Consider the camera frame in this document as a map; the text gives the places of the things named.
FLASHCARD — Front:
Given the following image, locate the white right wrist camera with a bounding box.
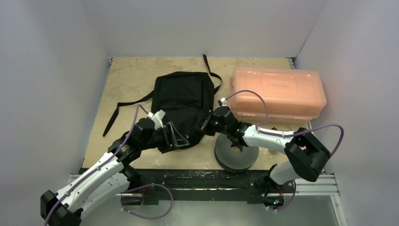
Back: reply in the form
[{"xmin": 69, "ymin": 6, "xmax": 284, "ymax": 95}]
[{"xmin": 217, "ymin": 97, "xmax": 227, "ymax": 107}]

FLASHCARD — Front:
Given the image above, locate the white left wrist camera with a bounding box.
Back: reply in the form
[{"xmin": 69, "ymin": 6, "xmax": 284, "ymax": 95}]
[{"xmin": 147, "ymin": 110, "xmax": 165, "ymax": 129}]

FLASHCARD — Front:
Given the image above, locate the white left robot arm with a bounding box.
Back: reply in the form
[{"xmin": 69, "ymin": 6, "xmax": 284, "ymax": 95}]
[{"xmin": 40, "ymin": 116, "xmax": 190, "ymax": 226}]

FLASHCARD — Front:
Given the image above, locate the black student backpack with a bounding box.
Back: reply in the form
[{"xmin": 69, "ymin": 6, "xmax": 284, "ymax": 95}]
[{"xmin": 103, "ymin": 70, "xmax": 222, "ymax": 149}]

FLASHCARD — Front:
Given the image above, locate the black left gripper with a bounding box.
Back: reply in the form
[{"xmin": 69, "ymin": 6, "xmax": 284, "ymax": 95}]
[{"xmin": 140, "ymin": 121, "xmax": 188, "ymax": 153}]

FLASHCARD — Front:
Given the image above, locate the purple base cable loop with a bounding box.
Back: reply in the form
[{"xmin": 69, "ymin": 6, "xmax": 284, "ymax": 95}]
[{"xmin": 120, "ymin": 183, "xmax": 174, "ymax": 220}]

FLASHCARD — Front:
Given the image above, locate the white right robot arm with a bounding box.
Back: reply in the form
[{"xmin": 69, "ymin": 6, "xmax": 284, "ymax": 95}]
[{"xmin": 200, "ymin": 106, "xmax": 331, "ymax": 192}]

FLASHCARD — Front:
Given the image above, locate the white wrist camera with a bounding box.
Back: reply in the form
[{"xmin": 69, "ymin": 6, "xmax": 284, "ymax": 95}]
[
  {"xmin": 147, "ymin": 110, "xmax": 165, "ymax": 129},
  {"xmin": 217, "ymin": 97, "xmax": 227, "ymax": 107}
]

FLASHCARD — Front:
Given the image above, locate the grey filament spool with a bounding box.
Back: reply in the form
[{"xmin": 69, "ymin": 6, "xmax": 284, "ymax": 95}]
[{"xmin": 214, "ymin": 134, "xmax": 259, "ymax": 173}]

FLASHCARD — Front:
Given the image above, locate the translucent pink plastic box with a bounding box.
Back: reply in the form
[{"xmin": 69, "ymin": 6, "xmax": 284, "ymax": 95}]
[{"xmin": 227, "ymin": 66, "xmax": 327, "ymax": 124}]

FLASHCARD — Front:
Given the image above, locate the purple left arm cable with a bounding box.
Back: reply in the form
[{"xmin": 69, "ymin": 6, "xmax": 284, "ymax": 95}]
[{"xmin": 43, "ymin": 104, "xmax": 150, "ymax": 226}]

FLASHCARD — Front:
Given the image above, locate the black metal base rail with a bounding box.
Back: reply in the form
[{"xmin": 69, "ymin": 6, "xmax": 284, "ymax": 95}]
[{"xmin": 64, "ymin": 168, "xmax": 340, "ymax": 207}]

